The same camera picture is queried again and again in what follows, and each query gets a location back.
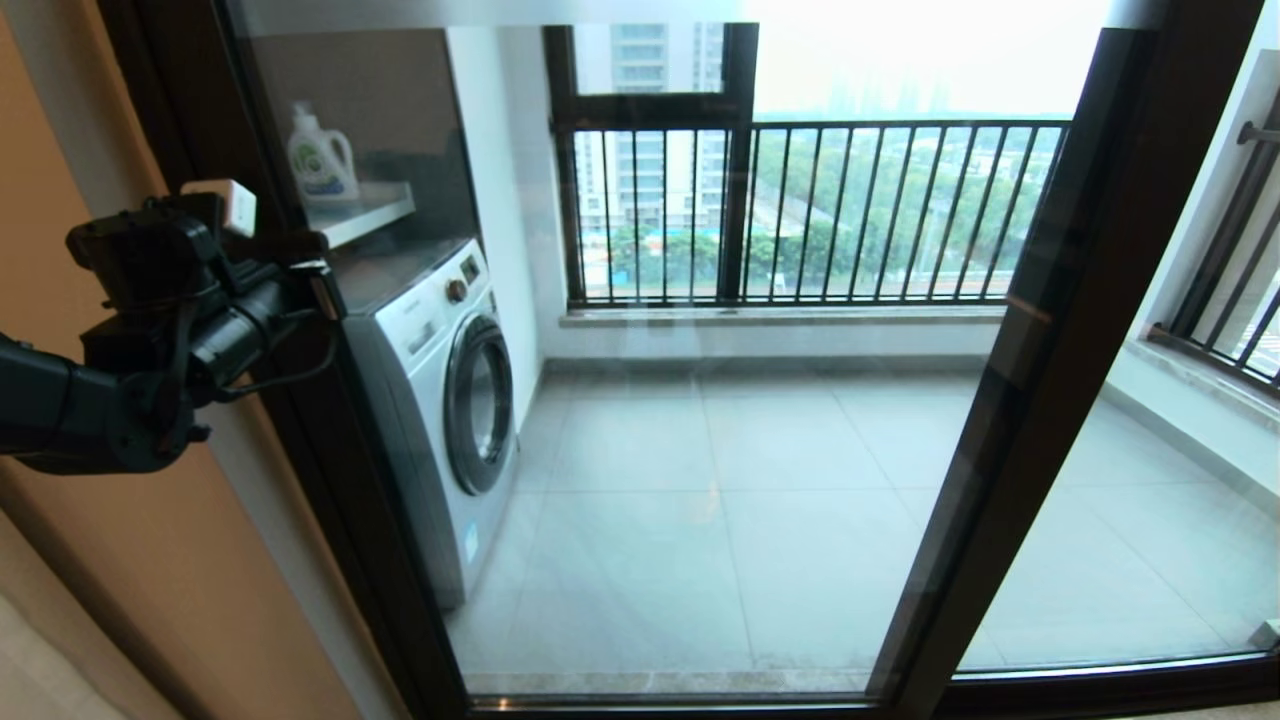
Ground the black curved handle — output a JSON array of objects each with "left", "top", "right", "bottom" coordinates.
[{"left": 228, "top": 230, "right": 331, "bottom": 265}]

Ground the dark-framed sliding glass door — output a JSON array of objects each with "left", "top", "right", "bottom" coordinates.
[{"left": 90, "top": 0, "right": 1280, "bottom": 720}]

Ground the white detergent bottle green label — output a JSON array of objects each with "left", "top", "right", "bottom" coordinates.
[{"left": 287, "top": 100, "right": 359, "bottom": 204}]

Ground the white front-load washing machine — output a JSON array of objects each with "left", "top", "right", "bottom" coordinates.
[{"left": 322, "top": 235, "right": 521, "bottom": 611}]

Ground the dark brown niche panel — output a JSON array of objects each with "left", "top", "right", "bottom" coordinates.
[{"left": 248, "top": 30, "right": 481, "bottom": 251}]

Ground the long grey stone sill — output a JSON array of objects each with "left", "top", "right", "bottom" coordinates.
[{"left": 560, "top": 305, "right": 1006, "bottom": 331}]

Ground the long black balcony railing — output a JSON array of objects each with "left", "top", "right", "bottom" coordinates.
[{"left": 555, "top": 117, "right": 1071, "bottom": 309}]

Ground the dark brown fixed glass door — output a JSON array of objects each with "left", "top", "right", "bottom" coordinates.
[{"left": 868, "top": 26, "right": 1280, "bottom": 701}]

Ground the short grey stone sill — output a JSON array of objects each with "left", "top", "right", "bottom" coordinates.
[{"left": 1120, "top": 340, "right": 1280, "bottom": 441}]

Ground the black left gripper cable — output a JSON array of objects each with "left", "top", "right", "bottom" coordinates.
[{"left": 130, "top": 265, "right": 341, "bottom": 403}]

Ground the white wall shelf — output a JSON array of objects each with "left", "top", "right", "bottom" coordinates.
[{"left": 305, "top": 182, "right": 416, "bottom": 251}]

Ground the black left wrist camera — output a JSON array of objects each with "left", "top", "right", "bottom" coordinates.
[{"left": 65, "top": 193, "right": 229, "bottom": 313}]

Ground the black balcony window frame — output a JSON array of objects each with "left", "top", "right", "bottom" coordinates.
[{"left": 543, "top": 25, "right": 758, "bottom": 306}]

